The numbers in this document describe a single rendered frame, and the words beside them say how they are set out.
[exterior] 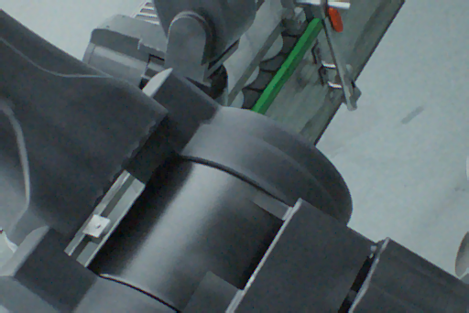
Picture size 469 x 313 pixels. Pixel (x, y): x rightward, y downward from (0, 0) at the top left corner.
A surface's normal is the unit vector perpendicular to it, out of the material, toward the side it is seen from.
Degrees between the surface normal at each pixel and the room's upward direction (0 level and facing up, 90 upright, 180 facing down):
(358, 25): 90
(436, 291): 38
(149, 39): 32
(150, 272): 8
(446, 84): 0
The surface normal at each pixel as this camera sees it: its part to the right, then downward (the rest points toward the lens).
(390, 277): 0.31, -0.67
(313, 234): 0.17, -0.47
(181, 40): -0.37, 0.45
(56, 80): 0.38, -0.33
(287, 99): 0.82, 0.22
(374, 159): -0.29, -0.64
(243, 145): -0.07, -0.59
